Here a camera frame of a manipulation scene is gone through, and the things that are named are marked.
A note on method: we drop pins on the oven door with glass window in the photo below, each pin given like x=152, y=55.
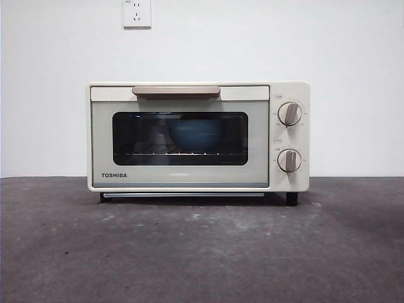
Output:
x=102, y=142

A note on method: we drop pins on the cream toaster oven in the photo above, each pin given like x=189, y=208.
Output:
x=305, y=91

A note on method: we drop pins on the white wall socket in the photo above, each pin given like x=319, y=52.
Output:
x=137, y=15

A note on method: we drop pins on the blue ribbed bowl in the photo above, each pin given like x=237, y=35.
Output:
x=195, y=135

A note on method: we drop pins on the beige oven knob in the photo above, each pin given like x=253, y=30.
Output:
x=289, y=161
x=289, y=114

